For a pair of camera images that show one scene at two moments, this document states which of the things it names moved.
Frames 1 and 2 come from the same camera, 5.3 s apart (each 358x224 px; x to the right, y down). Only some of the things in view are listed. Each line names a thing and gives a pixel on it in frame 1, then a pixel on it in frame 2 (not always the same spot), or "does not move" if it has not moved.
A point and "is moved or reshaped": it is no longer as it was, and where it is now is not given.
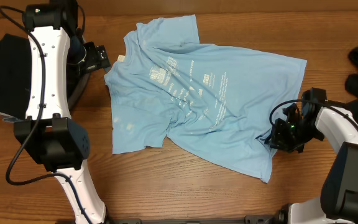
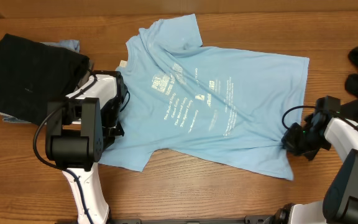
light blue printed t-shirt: x=168 y=89 is moved or reshaped
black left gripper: x=97 y=60 to x=110 y=137
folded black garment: x=6 y=82 does not move
